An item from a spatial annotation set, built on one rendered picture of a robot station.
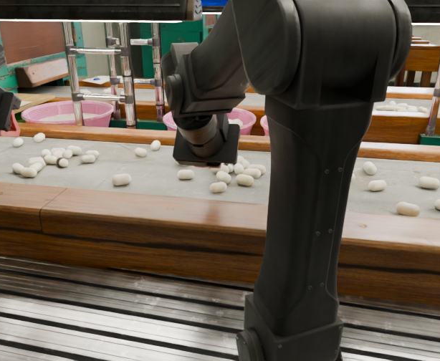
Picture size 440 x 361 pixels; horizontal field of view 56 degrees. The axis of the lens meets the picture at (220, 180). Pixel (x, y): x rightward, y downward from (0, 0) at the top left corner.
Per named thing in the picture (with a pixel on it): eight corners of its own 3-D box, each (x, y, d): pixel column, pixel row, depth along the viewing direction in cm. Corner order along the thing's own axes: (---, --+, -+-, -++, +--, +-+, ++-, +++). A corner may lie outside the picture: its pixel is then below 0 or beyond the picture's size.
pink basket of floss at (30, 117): (128, 144, 127) (125, 113, 123) (35, 160, 114) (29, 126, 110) (102, 123, 147) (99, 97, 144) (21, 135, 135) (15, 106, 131)
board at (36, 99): (-10, 123, 115) (-11, 119, 114) (-57, 120, 117) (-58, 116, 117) (55, 97, 144) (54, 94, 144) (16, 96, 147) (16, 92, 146)
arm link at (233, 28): (163, 74, 53) (252, -131, 24) (228, 69, 56) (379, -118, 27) (179, 167, 52) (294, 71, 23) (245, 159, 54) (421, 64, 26)
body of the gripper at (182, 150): (180, 125, 69) (169, 104, 62) (241, 128, 67) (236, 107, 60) (174, 162, 67) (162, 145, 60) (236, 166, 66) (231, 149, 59)
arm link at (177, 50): (145, 74, 62) (154, 14, 51) (201, 70, 65) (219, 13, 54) (161, 142, 58) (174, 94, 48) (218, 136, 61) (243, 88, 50)
